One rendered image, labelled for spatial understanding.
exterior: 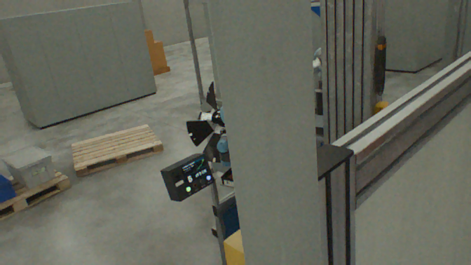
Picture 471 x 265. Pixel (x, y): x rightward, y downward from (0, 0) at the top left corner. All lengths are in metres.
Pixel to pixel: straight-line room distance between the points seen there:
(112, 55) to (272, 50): 7.97
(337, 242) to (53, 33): 7.57
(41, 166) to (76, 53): 3.38
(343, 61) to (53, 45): 6.48
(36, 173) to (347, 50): 4.07
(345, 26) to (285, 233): 1.69
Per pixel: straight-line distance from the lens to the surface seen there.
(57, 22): 7.81
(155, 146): 5.36
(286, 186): 0.24
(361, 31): 1.88
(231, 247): 0.33
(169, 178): 2.03
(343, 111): 2.01
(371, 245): 0.51
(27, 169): 5.00
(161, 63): 10.97
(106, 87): 8.16
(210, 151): 2.75
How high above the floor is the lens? 2.15
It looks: 22 degrees down
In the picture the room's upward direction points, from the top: 8 degrees counter-clockwise
